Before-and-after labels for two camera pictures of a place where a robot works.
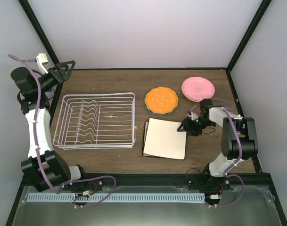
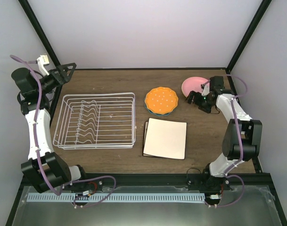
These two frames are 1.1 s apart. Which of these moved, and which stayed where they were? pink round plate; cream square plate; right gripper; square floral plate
Moved: right gripper
Stayed: square floral plate; pink round plate; cream square plate
